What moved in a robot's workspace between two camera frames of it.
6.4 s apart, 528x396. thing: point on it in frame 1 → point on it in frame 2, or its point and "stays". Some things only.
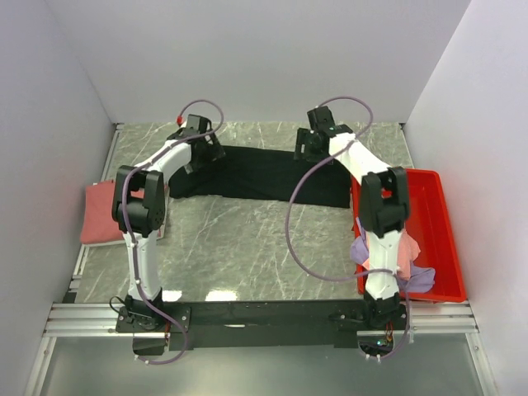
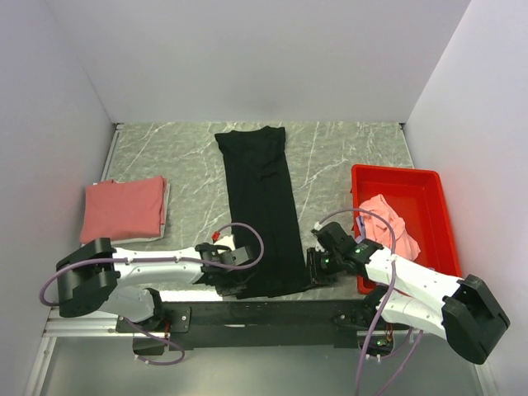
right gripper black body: [305, 137] → [323, 266]
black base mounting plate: [230, 324] stays
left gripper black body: [210, 153] → [233, 285]
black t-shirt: [266, 178] → [263, 193]
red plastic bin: [429, 223] stays
